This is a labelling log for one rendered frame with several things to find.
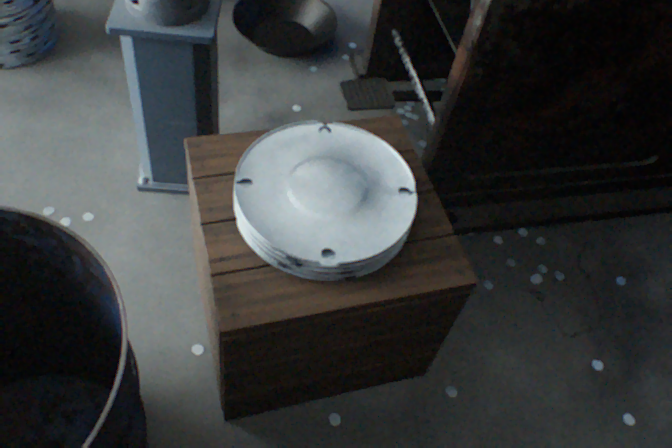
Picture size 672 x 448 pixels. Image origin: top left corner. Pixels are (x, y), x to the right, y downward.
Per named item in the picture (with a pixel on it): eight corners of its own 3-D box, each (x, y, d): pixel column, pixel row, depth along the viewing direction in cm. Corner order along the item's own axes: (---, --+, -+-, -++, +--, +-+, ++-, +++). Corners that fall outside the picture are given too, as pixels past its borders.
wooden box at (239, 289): (223, 422, 115) (220, 333, 88) (193, 250, 137) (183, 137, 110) (426, 374, 126) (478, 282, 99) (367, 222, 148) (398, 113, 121)
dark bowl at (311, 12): (238, 73, 175) (238, 52, 170) (226, 7, 193) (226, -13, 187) (344, 69, 182) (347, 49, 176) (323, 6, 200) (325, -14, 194)
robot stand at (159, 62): (135, 190, 145) (104, 26, 111) (149, 132, 157) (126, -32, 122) (217, 197, 147) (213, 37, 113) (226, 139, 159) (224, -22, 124)
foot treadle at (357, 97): (345, 124, 152) (348, 108, 148) (336, 95, 158) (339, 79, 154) (564, 110, 165) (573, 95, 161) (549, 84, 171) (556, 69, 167)
